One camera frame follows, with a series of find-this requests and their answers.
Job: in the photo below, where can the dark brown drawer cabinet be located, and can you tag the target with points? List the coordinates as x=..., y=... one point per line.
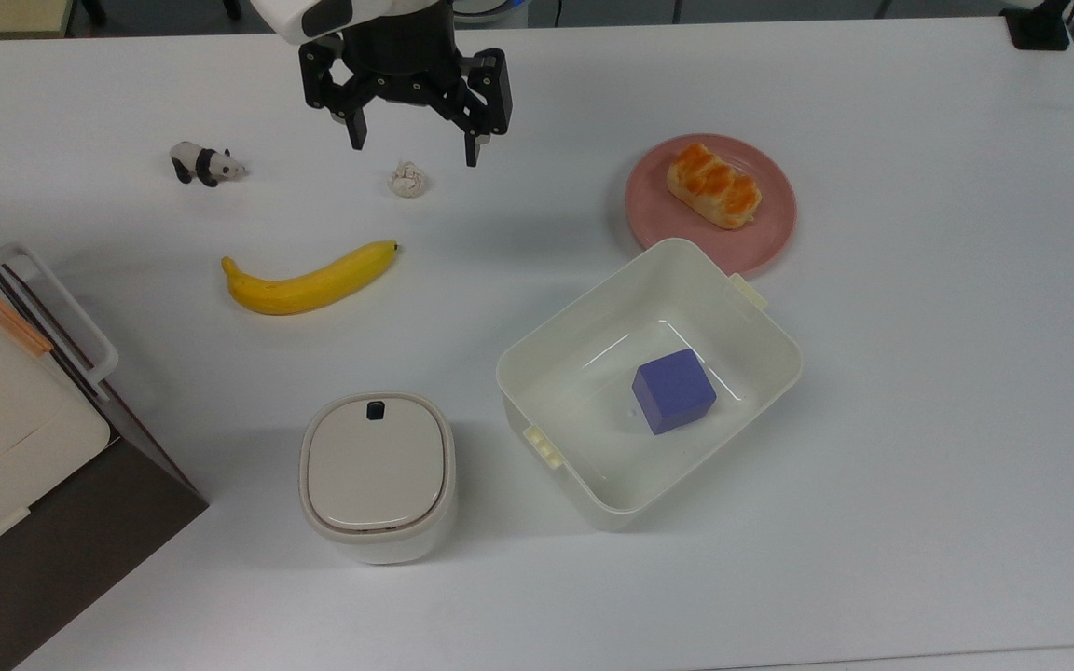
x=80, y=559

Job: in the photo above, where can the panda toy figure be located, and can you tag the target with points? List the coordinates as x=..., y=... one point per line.
x=206, y=164

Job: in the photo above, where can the white plastic bin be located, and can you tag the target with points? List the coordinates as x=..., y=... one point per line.
x=584, y=419

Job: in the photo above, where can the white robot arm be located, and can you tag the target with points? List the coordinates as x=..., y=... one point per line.
x=290, y=14

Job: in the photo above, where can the golden bread loaf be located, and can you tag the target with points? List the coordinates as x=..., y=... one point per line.
x=714, y=184

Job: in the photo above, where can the yellow banana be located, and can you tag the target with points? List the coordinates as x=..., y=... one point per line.
x=304, y=284

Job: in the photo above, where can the black stand base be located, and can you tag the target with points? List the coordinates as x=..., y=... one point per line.
x=1039, y=28

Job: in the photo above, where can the cream lidded trash can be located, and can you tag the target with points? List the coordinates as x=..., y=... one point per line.
x=377, y=475

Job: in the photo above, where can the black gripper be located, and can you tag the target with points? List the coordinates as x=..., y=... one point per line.
x=402, y=51

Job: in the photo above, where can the pink plate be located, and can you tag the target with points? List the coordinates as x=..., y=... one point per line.
x=770, y=242

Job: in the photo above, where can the beige desk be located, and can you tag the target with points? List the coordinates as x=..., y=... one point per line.
x=1, y=17

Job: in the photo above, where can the crumpled white paper ball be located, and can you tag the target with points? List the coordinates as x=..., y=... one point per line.
x=408, y=179

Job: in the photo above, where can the purple cube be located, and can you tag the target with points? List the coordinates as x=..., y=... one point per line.
x=673, y=391

